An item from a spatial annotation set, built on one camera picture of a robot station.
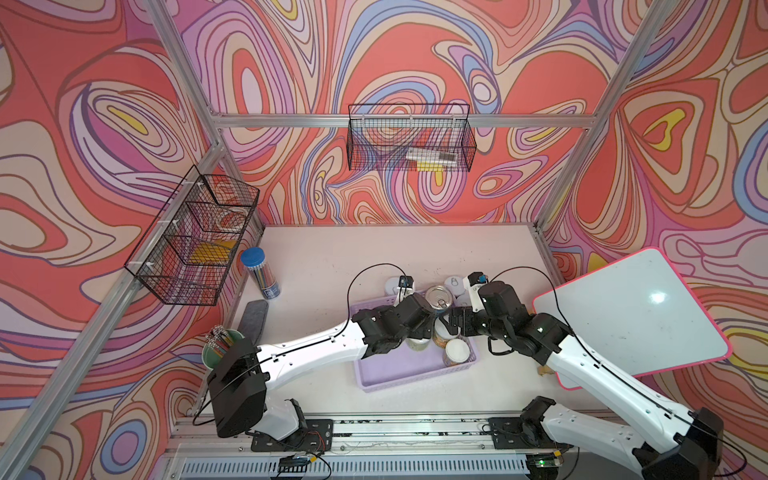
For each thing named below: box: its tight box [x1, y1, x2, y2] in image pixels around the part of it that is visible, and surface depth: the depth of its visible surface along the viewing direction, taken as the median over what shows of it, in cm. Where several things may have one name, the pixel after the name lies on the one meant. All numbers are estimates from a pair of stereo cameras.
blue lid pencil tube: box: [240, 247, 281, 300], surface depth 92 cm
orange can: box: [445, 338, 471, 363], surface depth 82 cm
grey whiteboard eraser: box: [237, 299, 269, 346], surface depth 94 cm
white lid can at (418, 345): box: [406, 338, 431, 352], surface depth 88 cm
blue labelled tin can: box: [426, 285, 453, 314], surface depth 88 cm
